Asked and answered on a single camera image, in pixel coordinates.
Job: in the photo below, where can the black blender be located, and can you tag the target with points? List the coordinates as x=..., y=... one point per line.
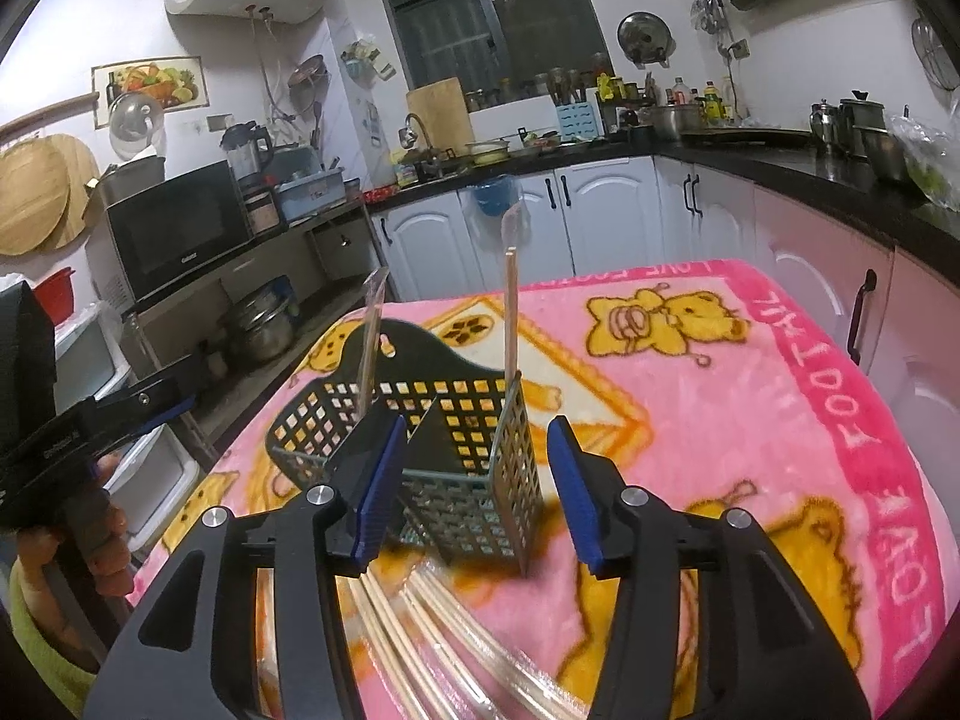
x=246, y=150

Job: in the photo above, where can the steel bowl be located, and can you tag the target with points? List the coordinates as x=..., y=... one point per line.
x=883, y=154

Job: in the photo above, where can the white kitchen base cabinets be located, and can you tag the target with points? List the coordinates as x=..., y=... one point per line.
x=615, y=217

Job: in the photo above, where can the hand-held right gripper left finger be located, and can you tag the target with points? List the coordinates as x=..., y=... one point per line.
x=379, y=484

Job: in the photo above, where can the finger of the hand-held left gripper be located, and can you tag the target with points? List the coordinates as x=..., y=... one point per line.
x=146, y=399

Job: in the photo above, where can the glass pot lid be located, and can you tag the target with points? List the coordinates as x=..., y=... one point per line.
x=135, y=124

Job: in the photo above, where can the black kitchen countertop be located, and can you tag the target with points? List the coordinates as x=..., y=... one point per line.
x=825, y=187

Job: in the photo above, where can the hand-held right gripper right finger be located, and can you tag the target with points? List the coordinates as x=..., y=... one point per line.
x=574, y=495

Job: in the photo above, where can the dark kitchen window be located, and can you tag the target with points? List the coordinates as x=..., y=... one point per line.
x=487, y=7

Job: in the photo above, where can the person's left hand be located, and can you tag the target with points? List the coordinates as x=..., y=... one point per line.
x=101, y=540

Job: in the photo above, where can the person's left forearm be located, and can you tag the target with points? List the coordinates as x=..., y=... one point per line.
x=41, y=637

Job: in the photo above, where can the steel cooking pot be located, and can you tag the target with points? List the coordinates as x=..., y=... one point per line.
x=675, y=124

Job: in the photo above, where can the steel pot lid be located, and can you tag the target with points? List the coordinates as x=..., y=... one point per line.
x=645, y=36

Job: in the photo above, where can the steel pot with lid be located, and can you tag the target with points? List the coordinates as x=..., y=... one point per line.
x=862, y=124

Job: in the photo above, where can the clear plastic food bag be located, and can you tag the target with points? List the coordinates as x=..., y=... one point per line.
x=930, y=161

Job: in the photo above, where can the hanging small kitchen tools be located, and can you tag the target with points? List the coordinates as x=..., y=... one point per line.
x=707, y=11

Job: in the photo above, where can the round wooden board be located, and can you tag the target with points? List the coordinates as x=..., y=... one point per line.
x=37, y=195

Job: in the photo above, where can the black microwave oven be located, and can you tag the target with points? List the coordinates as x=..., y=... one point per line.
x=176, y=229

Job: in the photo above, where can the pink printed bear blanket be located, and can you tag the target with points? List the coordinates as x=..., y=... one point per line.
x=712, y=427

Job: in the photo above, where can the red plastic basin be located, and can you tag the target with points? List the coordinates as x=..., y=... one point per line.
x=56, y=296

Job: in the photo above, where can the wall socket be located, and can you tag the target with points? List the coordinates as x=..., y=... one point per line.
x=740, y=49

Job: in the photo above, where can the wall switch plate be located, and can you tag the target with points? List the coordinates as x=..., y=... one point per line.
x=219, y=122

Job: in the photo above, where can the hanging copper pan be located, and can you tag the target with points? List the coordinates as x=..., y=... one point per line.
x=307, y=79

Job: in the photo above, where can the cluster of condiment bottles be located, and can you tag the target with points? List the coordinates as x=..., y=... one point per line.
x=705, y=101

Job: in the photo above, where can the chrome faucet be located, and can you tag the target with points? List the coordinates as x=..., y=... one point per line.
x=411, y=127

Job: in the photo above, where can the fruit wall poster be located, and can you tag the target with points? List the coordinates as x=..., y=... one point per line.
x=150, y=82

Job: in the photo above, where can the stacked steel pots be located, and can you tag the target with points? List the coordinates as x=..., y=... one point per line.
x=259, y=326

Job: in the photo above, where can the metal shelf unit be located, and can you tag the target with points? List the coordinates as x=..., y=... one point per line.
x=247, y=266

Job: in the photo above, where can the small steel kettle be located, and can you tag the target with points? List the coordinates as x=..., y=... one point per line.
x=823, y=126

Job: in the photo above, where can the row of spice jars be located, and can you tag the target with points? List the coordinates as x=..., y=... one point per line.
x=525, y=86

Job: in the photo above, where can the white plastic storage drawers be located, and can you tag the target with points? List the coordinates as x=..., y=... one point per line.
x=150, y=465

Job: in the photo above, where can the wooden cutting board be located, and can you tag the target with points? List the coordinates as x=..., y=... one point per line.
x=439, y=116

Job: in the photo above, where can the dark grey utensil basket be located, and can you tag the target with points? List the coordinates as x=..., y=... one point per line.
x=480, y=420

